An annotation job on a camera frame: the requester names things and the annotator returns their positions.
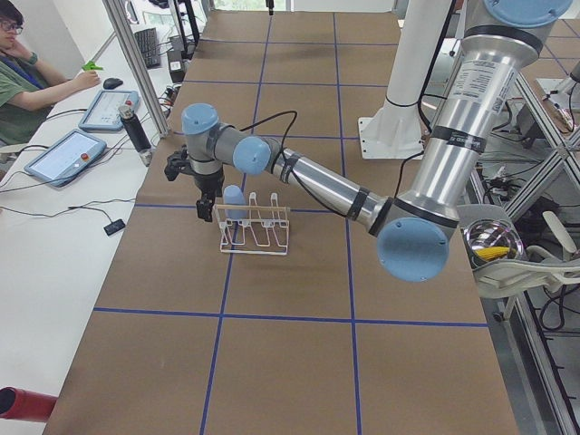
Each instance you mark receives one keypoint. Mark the green plastic clip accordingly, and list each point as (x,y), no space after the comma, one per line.
(92,66)

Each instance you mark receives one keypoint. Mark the light blue plastic cup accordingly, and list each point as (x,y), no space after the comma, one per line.
(234,196)

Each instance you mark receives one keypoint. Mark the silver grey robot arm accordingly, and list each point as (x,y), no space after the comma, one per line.
(413,228)

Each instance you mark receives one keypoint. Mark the black water bottle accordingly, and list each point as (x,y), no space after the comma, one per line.
(134,129)

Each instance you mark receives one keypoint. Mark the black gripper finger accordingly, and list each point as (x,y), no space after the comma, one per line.
(270,4)

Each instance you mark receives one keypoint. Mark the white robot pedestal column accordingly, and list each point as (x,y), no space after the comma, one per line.
(394,132)

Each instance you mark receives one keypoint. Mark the aluminium frame post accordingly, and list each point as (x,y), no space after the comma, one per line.
(131,52)

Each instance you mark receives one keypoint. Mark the teach pendant tablet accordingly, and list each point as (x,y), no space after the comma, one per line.
(66,158)
(103,113)

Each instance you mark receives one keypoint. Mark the person in green shirt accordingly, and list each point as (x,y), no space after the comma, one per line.
(30,87)

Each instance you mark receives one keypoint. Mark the white wire cup holder rack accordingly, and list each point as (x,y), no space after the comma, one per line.
(252,228)

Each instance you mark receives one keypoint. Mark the steel bowl with corn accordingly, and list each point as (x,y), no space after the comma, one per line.
(488,239)

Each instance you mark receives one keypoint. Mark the black computer mouse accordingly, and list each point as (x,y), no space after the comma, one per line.
(112,83)

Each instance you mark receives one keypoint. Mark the teach pendant tablet far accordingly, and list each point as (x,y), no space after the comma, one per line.
(103,113)

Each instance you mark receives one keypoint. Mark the red cylinder object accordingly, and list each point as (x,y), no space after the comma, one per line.
(23,405)

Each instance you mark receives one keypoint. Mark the teach pendant tablet near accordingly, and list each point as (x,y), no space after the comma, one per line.
(66,158)

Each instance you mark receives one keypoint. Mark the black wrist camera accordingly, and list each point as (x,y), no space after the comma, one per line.
(178,163)

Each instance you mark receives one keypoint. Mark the black keyboard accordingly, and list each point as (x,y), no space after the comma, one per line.
(149,47)

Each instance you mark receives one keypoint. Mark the small black phone device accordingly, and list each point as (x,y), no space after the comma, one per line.
(114,227)

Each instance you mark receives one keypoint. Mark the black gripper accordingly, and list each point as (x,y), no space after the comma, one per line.
(208,183)

